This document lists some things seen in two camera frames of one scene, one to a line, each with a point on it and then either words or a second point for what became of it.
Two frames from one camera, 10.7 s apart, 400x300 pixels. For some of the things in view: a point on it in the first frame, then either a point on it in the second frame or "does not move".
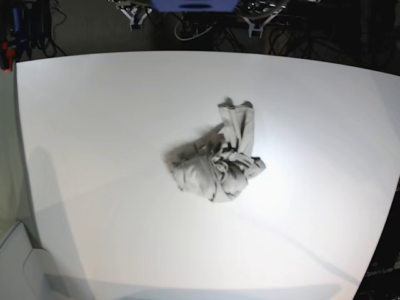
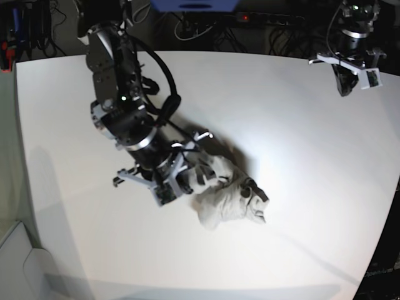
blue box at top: [194, 5] does not move
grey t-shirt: [217, 165] → [237, 199]
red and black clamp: [8, 55] does not move
